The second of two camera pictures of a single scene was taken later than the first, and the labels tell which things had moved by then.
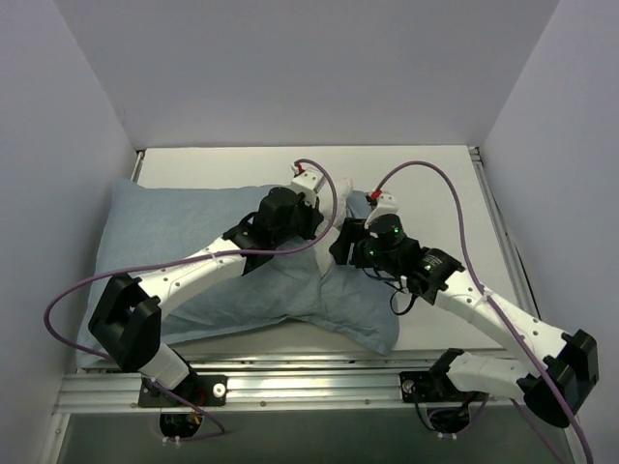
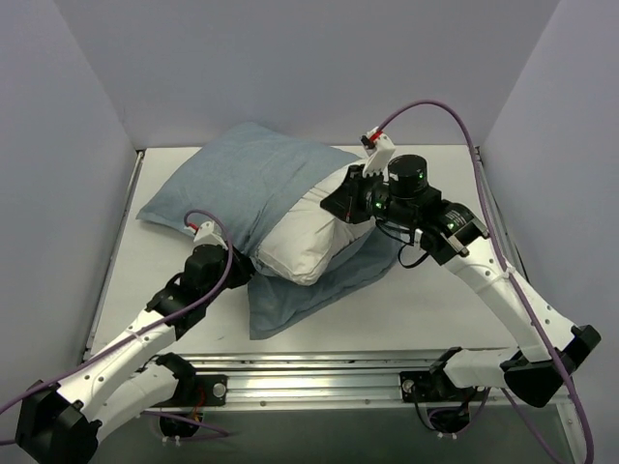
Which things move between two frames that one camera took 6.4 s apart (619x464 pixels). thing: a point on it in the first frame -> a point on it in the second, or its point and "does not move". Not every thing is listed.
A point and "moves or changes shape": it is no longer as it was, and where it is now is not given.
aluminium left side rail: x=137 y=167 does not move
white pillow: x=343 y=189 moves or changes shape
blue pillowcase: x=288 y=293 -> x=236 y=185
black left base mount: x=202 y=391 does not move
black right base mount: x=433 y=387 does not move
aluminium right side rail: x=516 y=284 does not move
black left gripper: x=312 y=218 -> x=240 y=266
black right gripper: x=341 y=240 -> x=351 y=194
